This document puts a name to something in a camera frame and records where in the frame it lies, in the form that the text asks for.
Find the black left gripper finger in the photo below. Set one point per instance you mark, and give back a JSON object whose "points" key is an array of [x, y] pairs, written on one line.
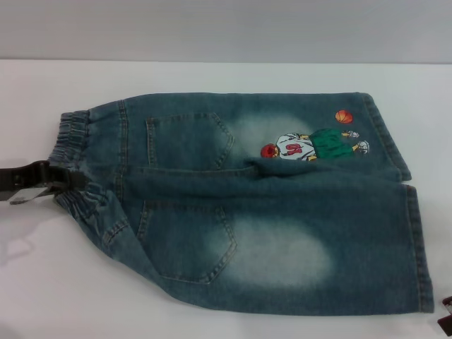
{"points": [[60, 178]]}

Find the blue denim shorts with print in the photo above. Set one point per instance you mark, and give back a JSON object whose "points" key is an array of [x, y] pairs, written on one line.
{"points": [[265, 219]]}

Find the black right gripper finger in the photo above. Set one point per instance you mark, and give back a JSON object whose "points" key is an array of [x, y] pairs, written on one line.
{"points": [[445, 322], [447, 302]]}

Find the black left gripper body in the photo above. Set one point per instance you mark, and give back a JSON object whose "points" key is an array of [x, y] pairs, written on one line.
{"points": [[17, 183]]}

